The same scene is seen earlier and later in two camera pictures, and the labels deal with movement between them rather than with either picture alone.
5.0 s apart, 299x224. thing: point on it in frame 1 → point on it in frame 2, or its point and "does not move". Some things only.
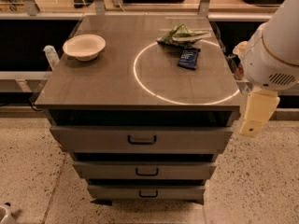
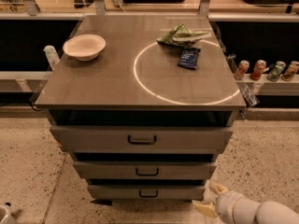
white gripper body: x=267 y=66 → x=224 y=203
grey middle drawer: x=144 y=170 does not move
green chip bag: x=181 y=35 does not move
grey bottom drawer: x=147 y=192 does not move
